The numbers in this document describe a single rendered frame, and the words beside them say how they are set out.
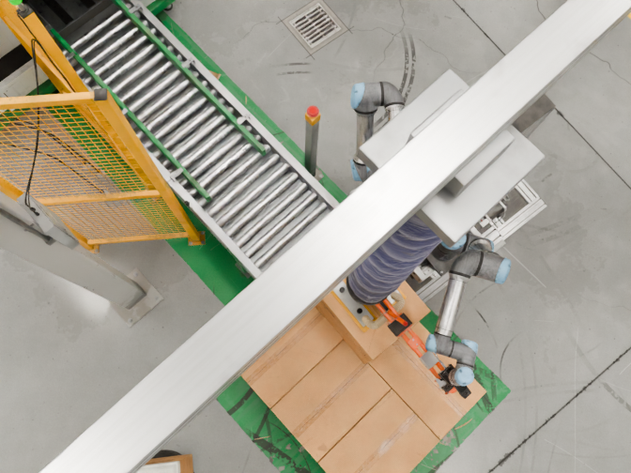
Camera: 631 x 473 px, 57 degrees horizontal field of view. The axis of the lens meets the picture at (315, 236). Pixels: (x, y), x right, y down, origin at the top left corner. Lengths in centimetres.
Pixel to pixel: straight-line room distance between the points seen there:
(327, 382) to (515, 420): 142
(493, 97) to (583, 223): 355
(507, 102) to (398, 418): 261
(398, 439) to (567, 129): 271
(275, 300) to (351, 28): 407
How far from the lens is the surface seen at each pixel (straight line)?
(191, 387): 104
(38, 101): 243
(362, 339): 303
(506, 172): 137
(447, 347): 262
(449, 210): 130
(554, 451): 443
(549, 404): 442
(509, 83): 125
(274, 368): 354
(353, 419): 355
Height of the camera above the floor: 408
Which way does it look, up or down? 75 degrees down
